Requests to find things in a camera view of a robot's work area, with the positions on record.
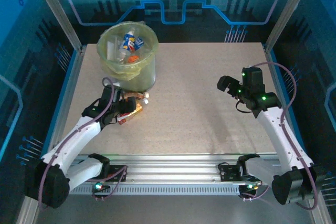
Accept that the clear bottle white label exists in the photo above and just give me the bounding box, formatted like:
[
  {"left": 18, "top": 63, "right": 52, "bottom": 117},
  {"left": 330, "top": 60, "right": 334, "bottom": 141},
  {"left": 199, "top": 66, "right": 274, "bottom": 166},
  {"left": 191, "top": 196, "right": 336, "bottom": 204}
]
[{"left": 106, "top": 35, "right": 123, "bottom": 62}]

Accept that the pepsi label bottle blue cap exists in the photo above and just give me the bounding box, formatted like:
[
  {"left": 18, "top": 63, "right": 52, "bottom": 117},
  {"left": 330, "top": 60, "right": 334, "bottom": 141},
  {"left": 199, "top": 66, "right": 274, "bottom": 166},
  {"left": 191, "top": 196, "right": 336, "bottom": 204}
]
[{"left": 118, "top": 31, "right": 137, "bottom": 61}]

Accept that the white cap blue label bottle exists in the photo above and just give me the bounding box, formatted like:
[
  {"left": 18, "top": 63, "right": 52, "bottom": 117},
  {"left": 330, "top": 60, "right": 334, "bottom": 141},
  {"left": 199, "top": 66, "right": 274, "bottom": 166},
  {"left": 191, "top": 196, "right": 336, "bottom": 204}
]
[{"left": 134, "top": 36, "right": 145, "bottom": 51}]

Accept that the trash bin with yellow bag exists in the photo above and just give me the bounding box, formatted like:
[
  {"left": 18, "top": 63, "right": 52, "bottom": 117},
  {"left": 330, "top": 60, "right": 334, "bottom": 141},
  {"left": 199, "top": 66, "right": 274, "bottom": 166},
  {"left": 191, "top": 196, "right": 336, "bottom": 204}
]
[{"left": 97, "top": 20, "right": 160, "bottom": 82}]

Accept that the slotted metal strip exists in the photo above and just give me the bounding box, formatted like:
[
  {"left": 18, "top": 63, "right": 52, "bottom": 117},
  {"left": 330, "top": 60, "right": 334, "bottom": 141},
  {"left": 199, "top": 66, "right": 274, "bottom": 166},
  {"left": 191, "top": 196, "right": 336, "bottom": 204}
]
[{"left": 69, "top": 185, "right": 253, "bottom": 196}]

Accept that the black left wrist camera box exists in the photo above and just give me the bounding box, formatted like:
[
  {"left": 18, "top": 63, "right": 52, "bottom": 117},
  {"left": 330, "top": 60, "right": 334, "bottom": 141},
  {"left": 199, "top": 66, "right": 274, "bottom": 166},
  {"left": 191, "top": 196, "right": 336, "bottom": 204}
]
[{"left": 119, "top": 97, "right": 138, "bottom": 113}]

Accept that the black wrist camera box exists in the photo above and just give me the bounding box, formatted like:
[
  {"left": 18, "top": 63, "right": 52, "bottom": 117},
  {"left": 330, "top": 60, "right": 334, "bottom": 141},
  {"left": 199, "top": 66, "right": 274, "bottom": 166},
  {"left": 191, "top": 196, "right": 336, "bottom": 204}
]
[
  {"left": 216, "top": 75, "right": 240, "bottom": 97},
  {"left": 119, "top": 97, "right": 138, "bottom": 113}
]

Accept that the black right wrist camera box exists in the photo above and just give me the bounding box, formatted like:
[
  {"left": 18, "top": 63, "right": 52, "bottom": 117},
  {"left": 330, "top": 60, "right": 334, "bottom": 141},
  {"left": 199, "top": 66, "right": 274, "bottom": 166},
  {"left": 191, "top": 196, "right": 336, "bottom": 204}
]
[{"left": 216, "top": 75, "right": 240, "bottom": 97}]

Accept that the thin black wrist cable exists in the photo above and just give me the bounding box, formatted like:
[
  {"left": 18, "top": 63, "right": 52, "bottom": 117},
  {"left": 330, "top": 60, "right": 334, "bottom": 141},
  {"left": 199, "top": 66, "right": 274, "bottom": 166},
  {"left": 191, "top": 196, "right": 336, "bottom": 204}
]
[{"left": 235, "top": 100, "right": 254, "bottom": 114}]

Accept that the short purple base cable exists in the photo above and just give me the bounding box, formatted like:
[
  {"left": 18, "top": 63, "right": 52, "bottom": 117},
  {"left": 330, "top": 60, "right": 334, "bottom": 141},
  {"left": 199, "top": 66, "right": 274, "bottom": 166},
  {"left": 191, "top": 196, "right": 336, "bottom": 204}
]
[
  {"left": 240, "top": 182, "right": 271, "bottom": 201},
  {"left": 91, "top": 170, "right": 127, "bottom": 201}
]

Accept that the aluminium frame post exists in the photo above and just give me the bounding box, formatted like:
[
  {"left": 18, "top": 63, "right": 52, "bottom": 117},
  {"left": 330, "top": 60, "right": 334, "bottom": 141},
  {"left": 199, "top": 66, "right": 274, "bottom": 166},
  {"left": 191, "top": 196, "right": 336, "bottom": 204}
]
[
  {"left": 28, "top": 0, "right": 85, "bottom": 51},
  {"left": 264, "top": 0, "right": 316, "bottom": 51}
]

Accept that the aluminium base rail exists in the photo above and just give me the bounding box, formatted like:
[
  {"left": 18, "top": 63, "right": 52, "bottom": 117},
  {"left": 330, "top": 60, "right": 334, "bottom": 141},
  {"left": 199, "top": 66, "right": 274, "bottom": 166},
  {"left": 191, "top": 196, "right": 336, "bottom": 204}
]
[{"left": 70, "top": 153, "right": 279, "bottom": 186}]

